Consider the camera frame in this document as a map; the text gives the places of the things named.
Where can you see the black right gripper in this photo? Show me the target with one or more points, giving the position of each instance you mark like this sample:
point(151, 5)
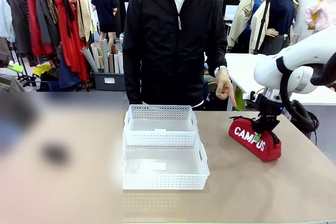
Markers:
point(269, 110)

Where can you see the red CAMPUS pencil pouch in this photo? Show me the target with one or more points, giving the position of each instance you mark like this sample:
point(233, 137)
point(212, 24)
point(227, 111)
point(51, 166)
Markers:
point(244, 140)

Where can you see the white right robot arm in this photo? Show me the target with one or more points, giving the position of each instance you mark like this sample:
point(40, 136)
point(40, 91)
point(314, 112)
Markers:
point(296, 58)

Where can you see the person's left forearm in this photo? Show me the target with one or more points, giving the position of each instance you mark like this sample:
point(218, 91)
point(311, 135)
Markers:
point(216, 51)

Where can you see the person's right forearm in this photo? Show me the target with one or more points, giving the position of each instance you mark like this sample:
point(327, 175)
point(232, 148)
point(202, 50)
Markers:
point(132, 77)

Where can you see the person's left hand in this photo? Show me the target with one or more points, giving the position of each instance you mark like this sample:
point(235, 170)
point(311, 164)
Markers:
point(224, 85)

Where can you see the green bag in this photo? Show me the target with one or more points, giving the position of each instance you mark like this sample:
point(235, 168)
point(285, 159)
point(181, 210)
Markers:
point(239, 100)

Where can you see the white side table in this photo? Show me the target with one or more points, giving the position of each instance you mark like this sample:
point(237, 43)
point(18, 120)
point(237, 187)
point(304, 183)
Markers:
point(244, 72)

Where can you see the white wrist watch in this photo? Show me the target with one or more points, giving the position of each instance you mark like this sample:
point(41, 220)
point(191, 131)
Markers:
point(219, 69)

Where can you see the white basket with square label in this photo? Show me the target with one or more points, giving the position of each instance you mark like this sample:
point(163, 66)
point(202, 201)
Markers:
point(160, 111)

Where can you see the white basket with long label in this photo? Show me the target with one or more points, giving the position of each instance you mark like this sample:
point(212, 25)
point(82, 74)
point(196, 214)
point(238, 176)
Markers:
point(162, 182)

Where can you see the mannequin with beige trench coat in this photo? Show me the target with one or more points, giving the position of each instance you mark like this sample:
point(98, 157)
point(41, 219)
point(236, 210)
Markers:
point(244, 16)

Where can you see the long white paper label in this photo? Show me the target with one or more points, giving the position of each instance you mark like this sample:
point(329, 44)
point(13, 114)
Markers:
point(155, 166)

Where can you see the mannequin with navy shirt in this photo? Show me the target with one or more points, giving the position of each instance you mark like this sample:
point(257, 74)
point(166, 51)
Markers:
point(282, 14)

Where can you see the person's black jacket torso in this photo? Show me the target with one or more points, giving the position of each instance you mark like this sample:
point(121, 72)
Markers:
point(168, 51)

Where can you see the mannequin with pink garment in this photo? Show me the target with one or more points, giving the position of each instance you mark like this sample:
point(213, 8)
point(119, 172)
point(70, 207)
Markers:
point(321, 14)

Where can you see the white paper roll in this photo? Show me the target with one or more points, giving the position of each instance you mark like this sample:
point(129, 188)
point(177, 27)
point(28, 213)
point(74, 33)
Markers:
point(116, 64)
point(121, 64)

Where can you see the grey storage bin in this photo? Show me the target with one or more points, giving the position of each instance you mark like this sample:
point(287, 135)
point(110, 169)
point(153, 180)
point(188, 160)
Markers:
point(109, 81)

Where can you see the brown paper roll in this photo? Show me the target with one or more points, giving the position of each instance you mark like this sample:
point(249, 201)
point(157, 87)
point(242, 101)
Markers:
point(111, 64)

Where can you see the tall grey paper roll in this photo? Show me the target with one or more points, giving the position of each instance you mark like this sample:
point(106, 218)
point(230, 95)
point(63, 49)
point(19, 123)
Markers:
point(104, 56)

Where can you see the beige paper roll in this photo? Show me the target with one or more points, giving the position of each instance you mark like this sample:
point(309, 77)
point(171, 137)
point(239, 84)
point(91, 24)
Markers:
point(95, 56)

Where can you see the background person in navy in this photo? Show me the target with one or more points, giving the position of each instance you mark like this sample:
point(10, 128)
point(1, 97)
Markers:
point(105, 6)

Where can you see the navy hanging cloth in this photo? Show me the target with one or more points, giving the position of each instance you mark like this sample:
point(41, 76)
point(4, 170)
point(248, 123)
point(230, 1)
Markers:
point(67, 74)

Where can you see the red hanging dress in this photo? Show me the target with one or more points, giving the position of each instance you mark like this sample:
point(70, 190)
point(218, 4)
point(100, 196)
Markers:
point(72, 51)

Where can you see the beige hanging garment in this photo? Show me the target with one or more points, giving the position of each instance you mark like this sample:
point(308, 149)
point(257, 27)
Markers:
point(85, 19)

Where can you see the black hanging scarf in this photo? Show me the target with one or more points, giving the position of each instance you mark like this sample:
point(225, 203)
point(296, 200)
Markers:
point(67, 14)

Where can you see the yellow cloth item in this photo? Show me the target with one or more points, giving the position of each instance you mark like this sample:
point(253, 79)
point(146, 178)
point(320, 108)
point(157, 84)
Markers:
point(42, 69)

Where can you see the grey hanging jacket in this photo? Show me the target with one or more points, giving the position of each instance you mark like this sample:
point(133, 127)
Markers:
point(44, 19)

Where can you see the red hanging jacket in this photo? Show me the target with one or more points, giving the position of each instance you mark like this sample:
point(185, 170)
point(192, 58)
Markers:
point(35, 30)

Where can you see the dark grey hanging coat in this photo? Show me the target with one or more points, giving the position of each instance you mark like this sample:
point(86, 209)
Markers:
point(19, 24)

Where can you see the light blue hanging garment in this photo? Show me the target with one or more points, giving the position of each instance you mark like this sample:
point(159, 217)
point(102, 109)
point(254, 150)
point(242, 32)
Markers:
point(5, 16)

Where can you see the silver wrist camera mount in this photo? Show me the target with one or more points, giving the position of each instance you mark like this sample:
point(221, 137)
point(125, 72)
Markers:
point(250, 96)

